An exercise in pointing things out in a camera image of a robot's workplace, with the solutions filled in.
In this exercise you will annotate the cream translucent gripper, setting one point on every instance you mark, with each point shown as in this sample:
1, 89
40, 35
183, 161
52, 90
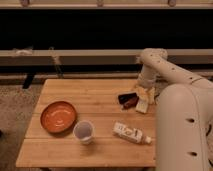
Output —
146, 94

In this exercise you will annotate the white plastic bottle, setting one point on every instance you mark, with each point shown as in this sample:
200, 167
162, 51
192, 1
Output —
133, 135

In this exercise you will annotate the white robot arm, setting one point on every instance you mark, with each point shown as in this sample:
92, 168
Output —
183, 109

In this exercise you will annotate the white sponge block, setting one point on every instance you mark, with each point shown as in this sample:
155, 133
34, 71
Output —
142, 106

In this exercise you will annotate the dark red brown block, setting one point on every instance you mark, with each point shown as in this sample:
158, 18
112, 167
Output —
129, 103

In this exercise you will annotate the black chocolate bar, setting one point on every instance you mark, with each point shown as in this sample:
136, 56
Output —
125, 97

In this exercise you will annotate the clear plastic cup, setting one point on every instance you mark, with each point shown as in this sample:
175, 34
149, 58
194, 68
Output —
83, 131

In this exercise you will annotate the wooden table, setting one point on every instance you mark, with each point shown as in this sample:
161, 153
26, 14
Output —
92, 141

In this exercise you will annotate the orange round plate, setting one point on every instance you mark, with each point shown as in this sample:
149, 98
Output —
58, 117

